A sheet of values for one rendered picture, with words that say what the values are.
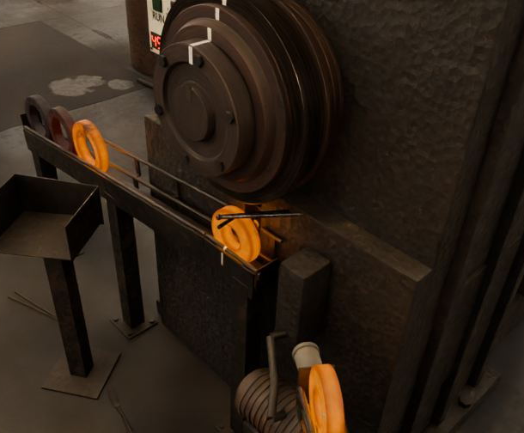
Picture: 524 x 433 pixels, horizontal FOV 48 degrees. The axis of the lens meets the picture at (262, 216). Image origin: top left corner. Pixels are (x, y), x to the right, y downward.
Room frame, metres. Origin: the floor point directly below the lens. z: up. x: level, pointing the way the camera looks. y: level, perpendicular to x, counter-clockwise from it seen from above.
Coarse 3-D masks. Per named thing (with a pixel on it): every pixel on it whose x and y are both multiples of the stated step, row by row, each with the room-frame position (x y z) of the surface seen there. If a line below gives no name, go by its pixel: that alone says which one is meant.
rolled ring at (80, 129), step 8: (88, 120) 1.69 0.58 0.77; (72, 128) 1.72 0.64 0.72; (80, 128) 1.68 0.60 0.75; (88, 128) 1.65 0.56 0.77; (96, 128) 1.66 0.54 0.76; (80, 136) 1.71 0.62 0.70; (88, 136) 1.64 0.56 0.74; (96, 136) 1.63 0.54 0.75; (80, 144) 1.71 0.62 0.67; (96, 144) 1.61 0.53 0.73; (104, 144) 1.63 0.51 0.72; (80, 152) 1.70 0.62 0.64; (88, 152) 1.72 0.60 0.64; (96, 152) 1.61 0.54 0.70; (104, 152) 1.61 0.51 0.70; (88, 160) 1.69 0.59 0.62; (96, 160) 1.62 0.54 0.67; (104, 160) 1.61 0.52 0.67; (104, 168) 1.62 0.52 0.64
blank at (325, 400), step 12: (312, 372) 0.75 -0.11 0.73; (324, 372) 0.71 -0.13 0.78; (312, 384) 0.74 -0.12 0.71; (324, 384) 0.68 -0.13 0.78; (336, 384) 0.68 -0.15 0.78; (312, 396) 0.73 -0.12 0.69; (324, 396) 0.66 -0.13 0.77; (336, 396) 0.66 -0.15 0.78; (312, 408) 0.72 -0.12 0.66; (324, 408) 0.65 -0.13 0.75; (336, 408) 0.65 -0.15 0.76; (324, 420) 0.64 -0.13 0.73; (336, 420) 0.63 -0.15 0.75; (324, 432) 0.63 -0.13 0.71; (336, 432) 0.62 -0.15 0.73
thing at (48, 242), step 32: (0, 192) 1.35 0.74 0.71; (32, 192) 1.42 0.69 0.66; (64, 192) 1.41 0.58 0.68; (96, 192) 1.37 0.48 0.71; (0, 224) 1.32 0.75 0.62; (32, 224) 1.36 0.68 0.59; (64, 224) 1.35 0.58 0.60; (96, 224) 1.35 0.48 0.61; (32, 256) 1.21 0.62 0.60; (64, 256) 1.21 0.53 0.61; (64, 288) 1.27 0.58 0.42; (64, 320) 1.28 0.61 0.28; (64, 352) 1.38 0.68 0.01; (96, 352) 1.38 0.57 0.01; (64, 384) 1.24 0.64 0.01; (96, 384) 1.25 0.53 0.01
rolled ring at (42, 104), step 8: (32, 96) 1.94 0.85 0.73; (40, 96) 1.94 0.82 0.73; (32, 104) 1.93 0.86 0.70; (40, 104) 1.90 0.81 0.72; (32, 112) 1.97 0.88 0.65; (40, 112) 1.89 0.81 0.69; (32, 120) 1.97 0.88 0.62; (32, 128) 1.97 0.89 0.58; (40, 128) 1.96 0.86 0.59; (48, 128) 1.86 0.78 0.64; (48, 136) 1.87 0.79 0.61
